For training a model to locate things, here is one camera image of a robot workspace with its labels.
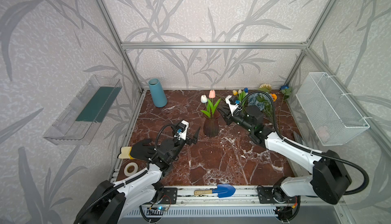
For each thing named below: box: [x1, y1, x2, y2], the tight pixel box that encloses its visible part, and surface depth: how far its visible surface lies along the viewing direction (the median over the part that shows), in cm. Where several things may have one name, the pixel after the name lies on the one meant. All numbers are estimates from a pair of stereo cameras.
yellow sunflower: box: [257, 82, 273, 94], surface depth 117 cm
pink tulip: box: [207, 89, 221, 120], surface depth 83 cm
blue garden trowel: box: [193, 183, 237, 199], surface depth 77 cm
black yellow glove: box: [117, 138, 157, 161], surface depth 90 cm
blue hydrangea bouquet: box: [247, 92, 274, 123], surface depth 103 cm
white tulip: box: [200, 94, 211, 119], surface depth 81 cm
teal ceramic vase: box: [148, 77, 168, 108], surface depth 102 cm
